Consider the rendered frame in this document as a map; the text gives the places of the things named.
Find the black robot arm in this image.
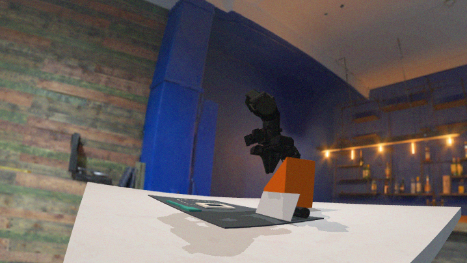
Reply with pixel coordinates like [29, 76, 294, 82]
[244, 89, 300, 162]

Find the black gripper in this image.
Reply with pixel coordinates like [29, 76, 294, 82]
[250, 123, 294, 174]

